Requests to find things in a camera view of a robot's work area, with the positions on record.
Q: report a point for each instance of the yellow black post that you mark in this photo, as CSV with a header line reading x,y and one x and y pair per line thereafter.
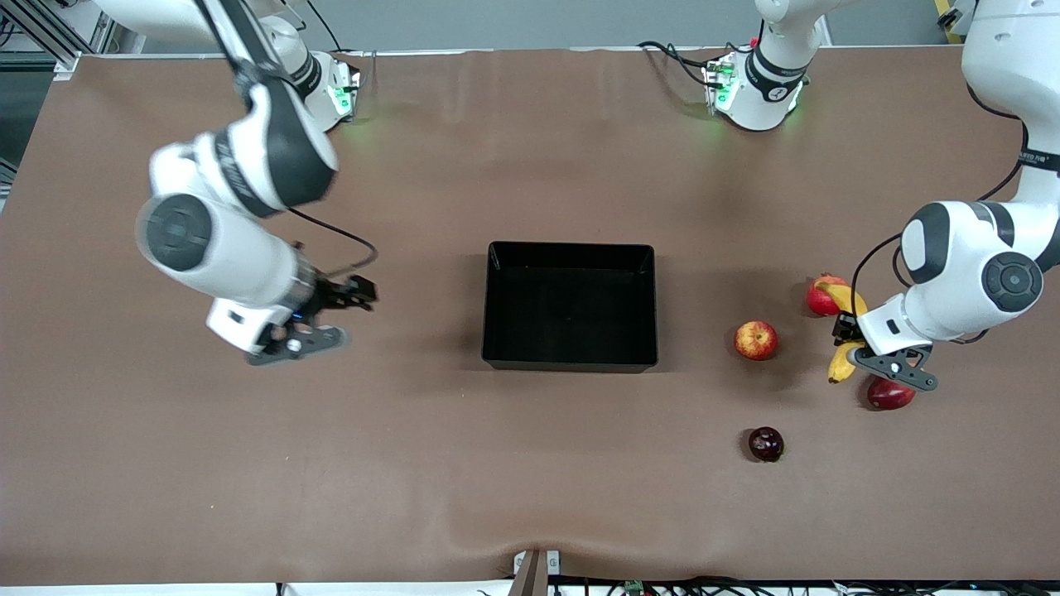
x,y
948,21

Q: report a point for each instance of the black plastic box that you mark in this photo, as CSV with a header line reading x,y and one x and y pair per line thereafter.
x,y
571,314

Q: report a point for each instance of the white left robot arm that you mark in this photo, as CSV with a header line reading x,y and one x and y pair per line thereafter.
x,y
952,273

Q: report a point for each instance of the yellow banana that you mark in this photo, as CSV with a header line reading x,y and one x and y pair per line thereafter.
x,y
840,364

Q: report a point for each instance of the brown table mat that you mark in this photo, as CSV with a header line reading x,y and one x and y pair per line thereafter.
x,y
497,165

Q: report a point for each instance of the aluminium frame with black struts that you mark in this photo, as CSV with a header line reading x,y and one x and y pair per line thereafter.
x,y
50,33

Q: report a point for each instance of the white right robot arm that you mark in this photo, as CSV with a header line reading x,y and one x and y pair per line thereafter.
x,y
232,265

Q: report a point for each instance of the red yellow mango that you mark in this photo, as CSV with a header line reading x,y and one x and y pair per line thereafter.
x,y
888,397

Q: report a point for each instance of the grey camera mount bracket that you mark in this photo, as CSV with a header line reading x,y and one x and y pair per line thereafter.
x,y
534,573

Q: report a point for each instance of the red yellow apple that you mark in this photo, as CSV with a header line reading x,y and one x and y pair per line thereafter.
x,y
756,340

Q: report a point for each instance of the dark purple plum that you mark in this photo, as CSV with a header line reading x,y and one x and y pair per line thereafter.
x,y
766,444

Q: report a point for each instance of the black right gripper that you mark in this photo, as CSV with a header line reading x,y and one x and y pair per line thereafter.
x,y
334,295

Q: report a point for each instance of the red pomegranate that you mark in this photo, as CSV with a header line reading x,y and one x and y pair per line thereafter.
x,y
820,302

